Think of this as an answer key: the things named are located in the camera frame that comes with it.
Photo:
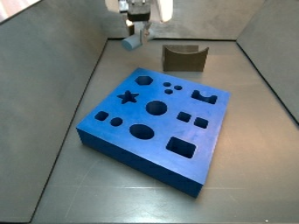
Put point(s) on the dark cradle fixture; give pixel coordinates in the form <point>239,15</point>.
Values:
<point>184,58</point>

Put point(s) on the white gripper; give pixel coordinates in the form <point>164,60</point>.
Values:
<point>142,10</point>

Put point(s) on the blue shape-sorter block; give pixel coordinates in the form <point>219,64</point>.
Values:
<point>158,124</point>

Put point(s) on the light blue oval cylinder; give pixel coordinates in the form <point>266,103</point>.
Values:
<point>132,42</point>

